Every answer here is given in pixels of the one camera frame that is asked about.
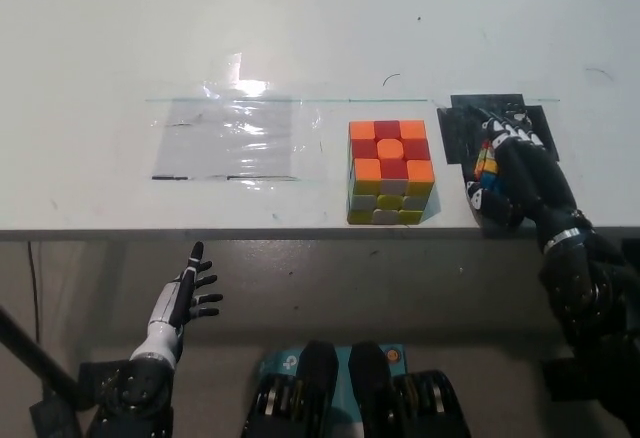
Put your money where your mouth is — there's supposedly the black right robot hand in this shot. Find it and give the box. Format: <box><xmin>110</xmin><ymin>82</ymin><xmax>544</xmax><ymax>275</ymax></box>
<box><xmin>464</xmin><ymin>104</ymin><xmax>596</xmax><ymax>257</ymax></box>

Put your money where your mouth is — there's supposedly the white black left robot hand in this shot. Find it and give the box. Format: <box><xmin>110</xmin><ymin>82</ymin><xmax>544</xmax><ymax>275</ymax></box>
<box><xmin>128</xmin><ymin>241</ymin><xmax>225</xmax><ymax>365</ymax></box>

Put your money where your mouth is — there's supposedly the small studded multicolour puzzle cube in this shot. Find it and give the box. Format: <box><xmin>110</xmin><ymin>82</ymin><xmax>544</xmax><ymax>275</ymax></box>
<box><xmin>472</xmin><ymin>140</ymin><xmax>501</xmax><ymax>194</ymax></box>

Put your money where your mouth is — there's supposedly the black tape patch on desk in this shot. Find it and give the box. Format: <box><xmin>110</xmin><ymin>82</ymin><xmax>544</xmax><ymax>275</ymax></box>
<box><xmin>436</xmin><ymin>93</ymin><xmax>560</xmax><ymax>165</ymax></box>

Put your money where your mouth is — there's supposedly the teal robot body panel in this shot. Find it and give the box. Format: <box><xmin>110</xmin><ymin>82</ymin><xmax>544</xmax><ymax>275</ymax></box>
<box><xmin>257</xmin><ymin>342</ymin><xmax>412</xmax><ymax>412</ymax></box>

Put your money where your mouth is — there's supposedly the big orange red puzzle cube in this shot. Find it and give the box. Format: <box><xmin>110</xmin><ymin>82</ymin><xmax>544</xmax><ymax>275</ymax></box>
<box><xmin>346</xmin><ymin>118</ymin><xmax>439</xmax><ymax>227</ymax></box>

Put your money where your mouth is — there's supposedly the black slanted pole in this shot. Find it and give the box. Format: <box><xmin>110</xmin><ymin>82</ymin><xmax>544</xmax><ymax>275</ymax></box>
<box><xmin>0</xmin><ymin>305</ymin><xmax>84</xmax><ymax>409</ymax></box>

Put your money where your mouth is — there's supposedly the dark box on floor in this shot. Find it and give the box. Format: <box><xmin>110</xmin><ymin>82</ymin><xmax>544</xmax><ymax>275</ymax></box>
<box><xmin>29</xmin><ymin>390</ymin><xmax>84</xmax><ymax>438</ymax></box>

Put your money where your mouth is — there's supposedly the clear plastic sheet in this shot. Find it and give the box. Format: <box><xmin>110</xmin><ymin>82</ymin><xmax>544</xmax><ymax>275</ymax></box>
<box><xmin>151</xmin><ymin>96</ymin><xmax>295</xmax><ymax>181</ymax></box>

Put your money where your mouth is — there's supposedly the clear plastic film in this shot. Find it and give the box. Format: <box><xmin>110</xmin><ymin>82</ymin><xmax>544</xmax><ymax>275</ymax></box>
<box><xmin>144</xmin><ymin>51</ymin><xmax>334</xmax><ymax>187</ymax></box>

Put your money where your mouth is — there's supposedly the thin black cable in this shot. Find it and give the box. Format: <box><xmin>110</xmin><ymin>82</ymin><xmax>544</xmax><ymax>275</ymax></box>
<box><xmin>27</xmin><ymin>241</ymin><xmax>42</xmax><ymax>344</ymax></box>

